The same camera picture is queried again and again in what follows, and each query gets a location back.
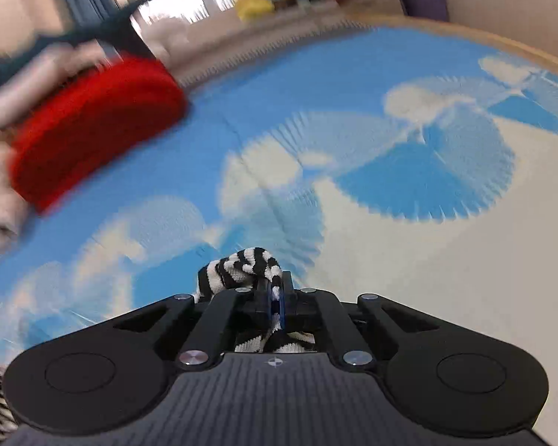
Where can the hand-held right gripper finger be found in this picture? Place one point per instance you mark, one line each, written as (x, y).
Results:
(283, 302)
(272, 298)

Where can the red folded blanket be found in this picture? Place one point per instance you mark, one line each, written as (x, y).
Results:
(97, 134)

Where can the grey-white folded quilt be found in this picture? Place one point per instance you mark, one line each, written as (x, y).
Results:
(0, 204)

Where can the white windowsill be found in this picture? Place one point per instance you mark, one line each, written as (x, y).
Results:
(260, 28)

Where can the black white striped pants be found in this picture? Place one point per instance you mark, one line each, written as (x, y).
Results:
(242, 269)

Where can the dark teal shark plush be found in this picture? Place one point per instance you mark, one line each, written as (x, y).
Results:
(97, 30)

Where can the blue shell print bed sheet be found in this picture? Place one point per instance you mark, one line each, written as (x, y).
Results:
(400, 241)

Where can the wooden bed frame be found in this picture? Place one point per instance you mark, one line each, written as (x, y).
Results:
(493, 39)

